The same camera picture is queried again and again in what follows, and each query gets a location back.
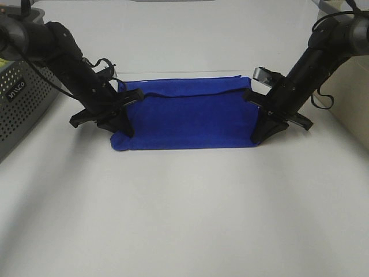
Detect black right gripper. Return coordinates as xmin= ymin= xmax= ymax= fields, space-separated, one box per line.
xmin=243 ymin=76 xmax=313 ymax=144

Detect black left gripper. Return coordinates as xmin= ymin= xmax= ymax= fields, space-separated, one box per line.
xmin=69 ymin=88 xmax=144 ymax=136

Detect blue microfibre towel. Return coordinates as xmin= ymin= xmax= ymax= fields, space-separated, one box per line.
xmin=110 ymin=75 xmax=258 ymax=151

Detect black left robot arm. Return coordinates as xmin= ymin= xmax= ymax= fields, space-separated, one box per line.
xmin=1 ymin=16 xmax=144 ymax=137

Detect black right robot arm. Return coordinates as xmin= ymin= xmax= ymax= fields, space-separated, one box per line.
xmin=243 ymin=11 xmax=368 ymax=144

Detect beige box with grey rim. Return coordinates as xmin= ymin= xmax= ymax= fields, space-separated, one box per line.
xmin=314 ymin=0 xmax=369 ymax=143

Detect grey perforated plastic basket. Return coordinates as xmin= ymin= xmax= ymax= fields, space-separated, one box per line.
xmin=1 ymin=5 xmax=62 ymax=160

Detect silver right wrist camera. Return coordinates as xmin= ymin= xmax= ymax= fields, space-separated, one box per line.
xmin=253 ymin=66 xmax=283 ymax=95

